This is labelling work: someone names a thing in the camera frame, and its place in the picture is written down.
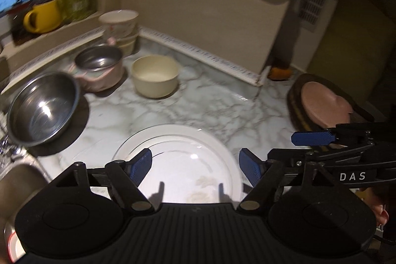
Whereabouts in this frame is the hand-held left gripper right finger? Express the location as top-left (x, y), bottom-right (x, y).
top-left (237, 148), bottom-right (329, 212)

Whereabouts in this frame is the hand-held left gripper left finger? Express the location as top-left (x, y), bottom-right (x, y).
top-left (51, 148), bottom-right (155, 216)

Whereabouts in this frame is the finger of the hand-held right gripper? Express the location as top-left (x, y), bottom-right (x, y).
top-left (291, 123), bottom-right (376, 148)
top-left (267, 145), bottom-right (376, 168)

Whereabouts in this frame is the pink plate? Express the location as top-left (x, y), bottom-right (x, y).
top-left (301, 81), bottom-right (355, 130)

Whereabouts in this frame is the white round plate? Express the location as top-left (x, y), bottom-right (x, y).
top-left (111, 124), bottom-right (243, 206)

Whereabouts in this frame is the cream round bowl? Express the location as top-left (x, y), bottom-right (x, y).
top-left (131, 55), bottom-right (180, 98)

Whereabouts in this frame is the pink pot with steel interior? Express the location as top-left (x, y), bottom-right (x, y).
top-left (69, 44), bottom-right (125, 93)

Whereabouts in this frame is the large stainless steel bowl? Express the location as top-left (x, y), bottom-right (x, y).
top-left (7, 71), bottom-right (81, 147)

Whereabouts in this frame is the person's right hand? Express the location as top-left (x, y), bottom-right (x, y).
top-left (365, 188), bottom-right (390, 226)

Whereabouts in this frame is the dark brown oval tray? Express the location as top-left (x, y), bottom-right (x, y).
top-left (286, 73), bottom-right (375, 132)

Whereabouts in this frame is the orange small object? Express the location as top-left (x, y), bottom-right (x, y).
top-left (267, 65), bottom-right (292, 81)

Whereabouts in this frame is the stainless steel sink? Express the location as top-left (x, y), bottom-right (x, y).
top-left (0, 163), bottom-right (54, 229)

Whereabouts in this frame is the music note edge tape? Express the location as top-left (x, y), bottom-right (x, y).
top-left (0, 26), bottom-right (264, 88)

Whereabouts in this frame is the chrome faucet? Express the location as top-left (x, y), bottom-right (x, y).
top-left (0, 127), bottom-right (17, 157)

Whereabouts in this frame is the white floral bowl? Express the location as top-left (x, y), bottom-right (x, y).
top-left (98, 9), bottom-right (140, 39)

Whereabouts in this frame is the red rimmed white bowl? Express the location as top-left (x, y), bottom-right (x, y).
top-left (4, 218), bottom-right (28, 263)

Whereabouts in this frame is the yellow mug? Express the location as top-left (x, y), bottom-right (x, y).
top-left (23, 0), bottom-right (63, 35)

